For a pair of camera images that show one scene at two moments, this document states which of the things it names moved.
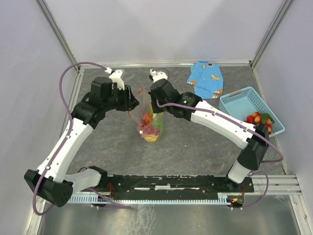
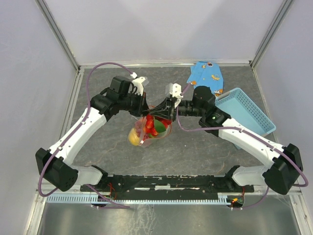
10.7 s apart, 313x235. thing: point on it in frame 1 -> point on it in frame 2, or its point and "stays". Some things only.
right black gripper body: x=156 y=108 -> x=184 y=108
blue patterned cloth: x=207 y=79 stays
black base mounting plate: x=130 y=184 stays
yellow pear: x=151 y=138 -> x=133 y=137
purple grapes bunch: x=148 y=130 -> x=138 y=125
